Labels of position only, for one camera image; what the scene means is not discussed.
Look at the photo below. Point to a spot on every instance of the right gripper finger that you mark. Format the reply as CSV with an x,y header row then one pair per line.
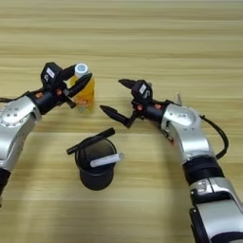
x,y
128,83
115,115

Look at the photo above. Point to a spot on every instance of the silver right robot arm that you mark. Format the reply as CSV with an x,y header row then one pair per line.
x,y
190,136

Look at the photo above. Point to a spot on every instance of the black pen cup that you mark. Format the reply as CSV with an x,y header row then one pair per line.
x,y
95,177

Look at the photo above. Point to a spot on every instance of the grey marker pen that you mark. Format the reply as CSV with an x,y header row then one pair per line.
x,y
106,160

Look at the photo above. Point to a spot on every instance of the orange juice bottle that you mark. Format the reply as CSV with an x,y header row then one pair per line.
x,y
87,98

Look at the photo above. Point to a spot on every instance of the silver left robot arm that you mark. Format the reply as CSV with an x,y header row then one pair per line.
x,y
14,126

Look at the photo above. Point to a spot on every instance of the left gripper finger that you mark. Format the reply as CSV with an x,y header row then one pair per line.
x,y
80,84
69,72

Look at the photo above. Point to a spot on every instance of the right gripper labelled black box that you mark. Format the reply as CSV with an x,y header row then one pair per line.
x,y
143,90

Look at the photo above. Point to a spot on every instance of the black marker pen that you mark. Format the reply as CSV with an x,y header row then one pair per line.
x,y
104,134

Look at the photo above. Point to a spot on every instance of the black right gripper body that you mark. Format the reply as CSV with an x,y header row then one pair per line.
x,y
152,110

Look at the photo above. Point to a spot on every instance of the left gripper labelled black box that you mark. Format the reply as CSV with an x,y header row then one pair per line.
x,y
50,74

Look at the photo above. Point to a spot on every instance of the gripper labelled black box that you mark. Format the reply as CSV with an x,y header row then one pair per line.
x,y
143,90
50,74

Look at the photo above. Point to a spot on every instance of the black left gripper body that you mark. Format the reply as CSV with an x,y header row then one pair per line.
x,y
47,99

